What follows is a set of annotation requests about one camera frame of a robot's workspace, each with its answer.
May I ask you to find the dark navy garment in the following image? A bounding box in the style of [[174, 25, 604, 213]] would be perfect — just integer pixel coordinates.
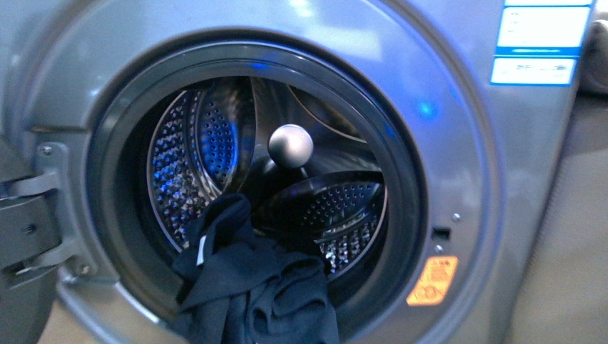
[[171, 193, 340, 343]]

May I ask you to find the grey front-load washing machine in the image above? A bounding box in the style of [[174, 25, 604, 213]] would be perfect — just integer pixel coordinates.
[[1, 1, 596, 343]]

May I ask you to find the washing machine door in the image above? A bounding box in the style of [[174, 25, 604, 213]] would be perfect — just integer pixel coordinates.
[[1, 138, 77, 343]]

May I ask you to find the grey ball in drum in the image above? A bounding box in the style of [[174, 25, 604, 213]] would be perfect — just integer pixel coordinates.
[[267, 124, 314, 169]]

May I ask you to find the orange warning sticker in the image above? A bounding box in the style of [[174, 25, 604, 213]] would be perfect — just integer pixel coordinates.
[[407, 256, 459, 306]]

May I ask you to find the blue white energy label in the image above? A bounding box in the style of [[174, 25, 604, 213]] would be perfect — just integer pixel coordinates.
[[490, 1, 595, 86]]

